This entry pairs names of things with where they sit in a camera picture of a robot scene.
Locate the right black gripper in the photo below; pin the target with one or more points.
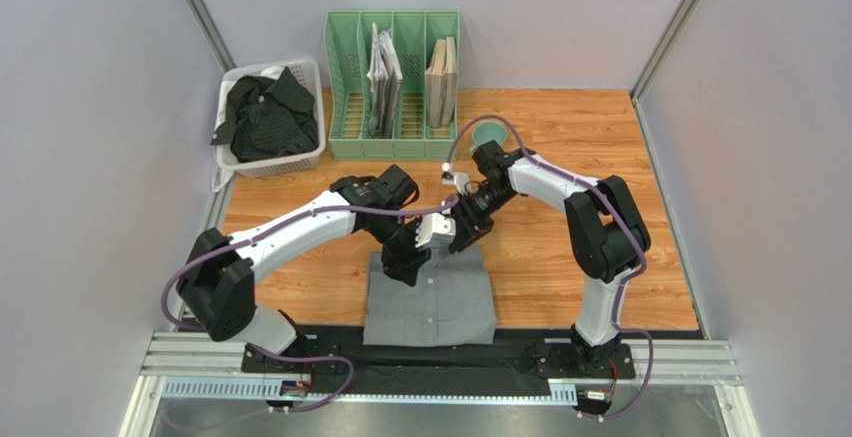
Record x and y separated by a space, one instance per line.
462 224

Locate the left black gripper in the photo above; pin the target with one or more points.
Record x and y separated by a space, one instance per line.
405 264

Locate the grey long sleeve shirt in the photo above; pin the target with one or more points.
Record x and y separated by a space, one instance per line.
451 303

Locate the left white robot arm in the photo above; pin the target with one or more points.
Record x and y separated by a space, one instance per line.
219 280

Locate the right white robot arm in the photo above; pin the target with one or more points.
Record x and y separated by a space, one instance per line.
608 236

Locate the teal cup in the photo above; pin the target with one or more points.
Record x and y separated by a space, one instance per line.
487 131

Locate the brown books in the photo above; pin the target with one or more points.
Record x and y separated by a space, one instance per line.
441 79

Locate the grey magazines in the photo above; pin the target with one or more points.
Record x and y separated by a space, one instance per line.
385 77

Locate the green file organizer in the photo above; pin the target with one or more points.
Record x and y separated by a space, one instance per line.
347 38

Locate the black striped shirt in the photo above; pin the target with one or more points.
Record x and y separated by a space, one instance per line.
267 118

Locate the white laundry basket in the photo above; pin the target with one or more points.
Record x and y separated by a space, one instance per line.
307 73

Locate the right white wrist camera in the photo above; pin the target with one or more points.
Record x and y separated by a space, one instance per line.
459 180

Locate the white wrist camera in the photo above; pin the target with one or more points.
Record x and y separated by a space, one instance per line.
435 229
459 180

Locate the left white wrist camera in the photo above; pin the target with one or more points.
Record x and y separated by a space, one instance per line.
435 229

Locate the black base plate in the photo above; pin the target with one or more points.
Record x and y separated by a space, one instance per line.
519 363

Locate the aluminium frame rail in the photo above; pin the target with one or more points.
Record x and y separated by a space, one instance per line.
194 368

